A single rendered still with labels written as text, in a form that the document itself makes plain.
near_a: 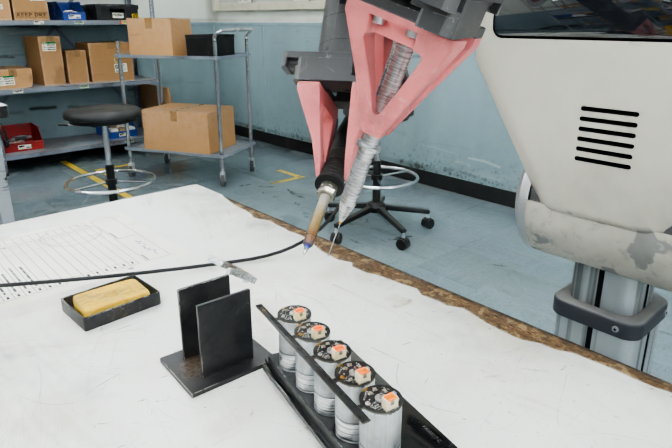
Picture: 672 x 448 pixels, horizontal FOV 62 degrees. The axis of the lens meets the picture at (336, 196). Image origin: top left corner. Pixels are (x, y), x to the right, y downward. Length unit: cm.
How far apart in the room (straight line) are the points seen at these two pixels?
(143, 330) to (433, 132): 315
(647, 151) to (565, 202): 11
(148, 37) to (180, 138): 65
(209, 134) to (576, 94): 316
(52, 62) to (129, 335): 404
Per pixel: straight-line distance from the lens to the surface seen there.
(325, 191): 44
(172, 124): 380
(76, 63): 456
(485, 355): 50
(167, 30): 376
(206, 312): 44
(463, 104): 343
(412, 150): 372
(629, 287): 75
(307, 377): 41
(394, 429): 34
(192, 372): 47
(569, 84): 67
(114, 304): 57
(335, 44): 48
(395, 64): 34
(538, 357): 51
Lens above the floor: 102
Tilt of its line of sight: 17 degrees down
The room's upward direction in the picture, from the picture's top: straight up
